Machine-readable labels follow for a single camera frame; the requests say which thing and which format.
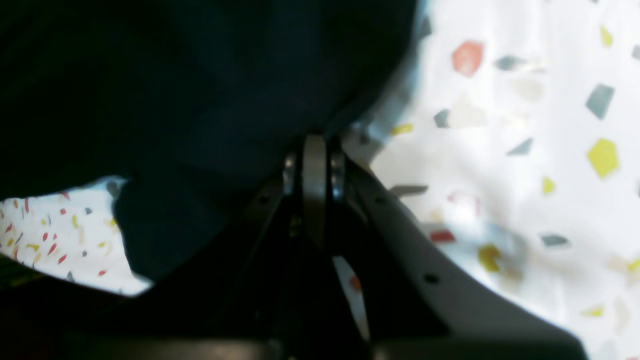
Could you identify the black t-shirt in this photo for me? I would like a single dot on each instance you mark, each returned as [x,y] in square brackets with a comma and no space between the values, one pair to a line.
[133,130]

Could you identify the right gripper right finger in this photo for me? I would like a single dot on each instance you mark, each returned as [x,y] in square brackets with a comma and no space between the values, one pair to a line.
[419,304]

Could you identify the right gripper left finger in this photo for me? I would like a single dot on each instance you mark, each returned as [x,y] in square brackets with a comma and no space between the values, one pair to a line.
[223,304]

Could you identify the terrazzo patterned tablecloth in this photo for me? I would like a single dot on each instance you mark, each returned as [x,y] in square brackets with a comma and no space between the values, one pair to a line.
[510,132]

